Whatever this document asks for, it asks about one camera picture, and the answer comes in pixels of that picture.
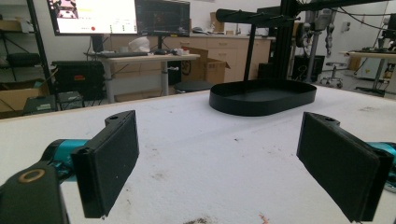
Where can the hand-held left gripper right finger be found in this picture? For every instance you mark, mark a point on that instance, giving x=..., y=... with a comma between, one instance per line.
x=339, y=161

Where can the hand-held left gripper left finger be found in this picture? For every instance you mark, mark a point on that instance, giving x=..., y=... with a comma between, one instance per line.
x=106, y=161

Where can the small black electronics box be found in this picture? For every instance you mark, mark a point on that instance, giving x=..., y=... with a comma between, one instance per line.
x=70, y=99

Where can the grey wheeled stool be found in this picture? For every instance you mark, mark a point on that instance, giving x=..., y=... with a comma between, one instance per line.
x=333, y=76

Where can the large black electronics box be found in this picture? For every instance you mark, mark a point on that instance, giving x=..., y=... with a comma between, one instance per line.
x=40, y=105

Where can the black hard case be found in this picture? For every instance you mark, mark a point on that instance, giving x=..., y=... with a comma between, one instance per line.
x=77, y=77

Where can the black stand with oval tray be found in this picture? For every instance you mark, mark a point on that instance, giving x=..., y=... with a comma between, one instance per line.
x=261, y=98

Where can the black keyboard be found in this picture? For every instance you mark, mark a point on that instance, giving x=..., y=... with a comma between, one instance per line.
x=121, y=54

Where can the flat cardboard box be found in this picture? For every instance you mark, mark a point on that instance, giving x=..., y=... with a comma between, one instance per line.
x=15, y=98

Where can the wooden side table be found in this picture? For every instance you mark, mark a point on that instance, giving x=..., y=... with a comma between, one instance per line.
x=370, y=55

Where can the light wooden desk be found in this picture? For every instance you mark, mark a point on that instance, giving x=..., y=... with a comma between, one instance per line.
x=149, y=58

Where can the black round stool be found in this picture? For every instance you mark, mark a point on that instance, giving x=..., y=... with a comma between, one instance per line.
x=193, y=86

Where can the white helmet-shaped object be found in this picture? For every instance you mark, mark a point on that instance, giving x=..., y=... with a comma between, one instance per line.
x=140, y=44

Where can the black metal shelf rack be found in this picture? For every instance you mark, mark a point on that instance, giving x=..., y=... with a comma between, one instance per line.
x=39, y=40

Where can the open cardboard box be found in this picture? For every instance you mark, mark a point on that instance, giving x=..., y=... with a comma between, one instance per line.
x=214, y=70

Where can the bright computer monitor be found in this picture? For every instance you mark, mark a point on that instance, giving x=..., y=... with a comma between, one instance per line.
x=99, y=15

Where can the dark computer monitor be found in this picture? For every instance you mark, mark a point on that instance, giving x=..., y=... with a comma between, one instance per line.
x=162, y=17

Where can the wooden cabinet row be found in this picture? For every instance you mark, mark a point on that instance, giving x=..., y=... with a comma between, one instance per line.
x=224, y=46

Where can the black metal frame column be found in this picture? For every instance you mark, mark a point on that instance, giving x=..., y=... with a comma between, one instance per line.
x=285, y=46

